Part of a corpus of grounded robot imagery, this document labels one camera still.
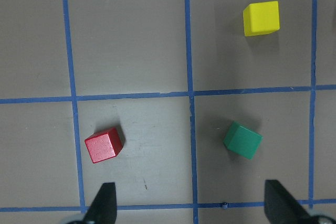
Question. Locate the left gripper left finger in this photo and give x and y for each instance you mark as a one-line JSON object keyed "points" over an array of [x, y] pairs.
{"points": [[104, 206]]}

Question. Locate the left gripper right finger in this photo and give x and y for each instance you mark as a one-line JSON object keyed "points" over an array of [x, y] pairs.
{"points": [[281, 207]]}

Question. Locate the red block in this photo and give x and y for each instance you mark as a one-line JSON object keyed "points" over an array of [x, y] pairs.
{"points": [[104, 145]]}

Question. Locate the green block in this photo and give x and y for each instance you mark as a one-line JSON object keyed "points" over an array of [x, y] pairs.
{"points": [[242, 140]]}

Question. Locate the yellow block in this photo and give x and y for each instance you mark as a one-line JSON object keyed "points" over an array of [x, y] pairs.
{"points": [[261, 18]]}

